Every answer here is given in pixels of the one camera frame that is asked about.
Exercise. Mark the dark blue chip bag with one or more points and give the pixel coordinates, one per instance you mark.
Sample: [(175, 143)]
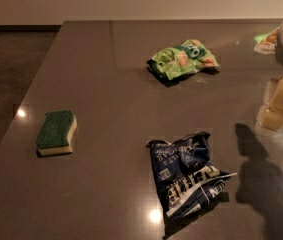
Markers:
[(185, 179)]

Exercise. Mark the green and yellow sponge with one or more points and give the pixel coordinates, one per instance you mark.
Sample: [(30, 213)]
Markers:
[(56, 133)]

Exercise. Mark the green rice chip bag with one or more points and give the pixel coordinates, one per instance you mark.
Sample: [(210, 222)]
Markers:
[(189, 58)]

